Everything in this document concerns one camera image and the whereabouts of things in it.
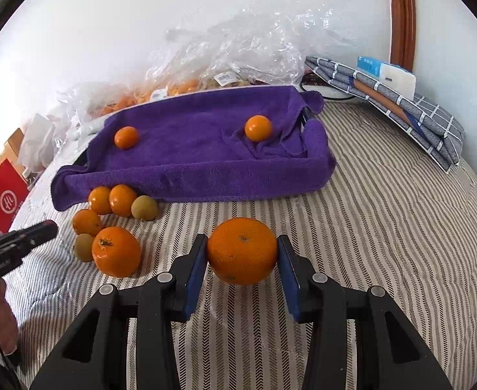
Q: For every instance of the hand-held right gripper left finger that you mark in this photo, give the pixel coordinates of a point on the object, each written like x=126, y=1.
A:
x=193, y=284

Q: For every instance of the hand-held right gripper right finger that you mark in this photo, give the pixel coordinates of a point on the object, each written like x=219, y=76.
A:
x=289, y=276

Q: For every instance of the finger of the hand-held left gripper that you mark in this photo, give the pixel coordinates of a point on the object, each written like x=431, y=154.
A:
x=37, y=231

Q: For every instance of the green-brown kiwi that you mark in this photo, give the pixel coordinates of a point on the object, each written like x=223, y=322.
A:
x=83, y=248
x=145, y=207

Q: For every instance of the small orange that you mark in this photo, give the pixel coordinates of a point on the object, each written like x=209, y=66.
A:
x=126, y=137
x=258, y=128
x=123, y=200
x=99, y=200
x=86, y=222

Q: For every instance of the large orange with stem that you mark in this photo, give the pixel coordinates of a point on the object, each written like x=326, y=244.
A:
x=115, y=252

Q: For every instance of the purple towel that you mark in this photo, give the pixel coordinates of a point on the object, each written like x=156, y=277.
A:
x=189, y=150

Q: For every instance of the red paper bag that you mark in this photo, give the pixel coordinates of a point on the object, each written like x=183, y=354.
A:
x=5, y=201

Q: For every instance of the white plastic bag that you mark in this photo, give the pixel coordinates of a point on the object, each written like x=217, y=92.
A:
x=37, y=142

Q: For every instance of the wooden furniture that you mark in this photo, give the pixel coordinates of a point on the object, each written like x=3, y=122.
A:
x=13, y=140

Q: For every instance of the crumpled clear plastic bag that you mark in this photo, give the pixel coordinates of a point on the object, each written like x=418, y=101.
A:
x=80, y=97

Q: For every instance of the folded grey plaid cloth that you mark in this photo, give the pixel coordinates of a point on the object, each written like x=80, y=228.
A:
x=425, y=118

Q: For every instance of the blue and white tissue box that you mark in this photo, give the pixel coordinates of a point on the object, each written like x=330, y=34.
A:
x=396, y=79

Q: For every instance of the clear plastic bag of kiwis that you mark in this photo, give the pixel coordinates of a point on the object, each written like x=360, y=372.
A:
x=222, y=61

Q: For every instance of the empty clear plastic bag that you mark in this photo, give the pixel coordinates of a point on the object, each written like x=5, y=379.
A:
x=299, y=48

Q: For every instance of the brown wooden door frame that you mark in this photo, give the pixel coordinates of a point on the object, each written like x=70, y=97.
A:
x=400, y=16

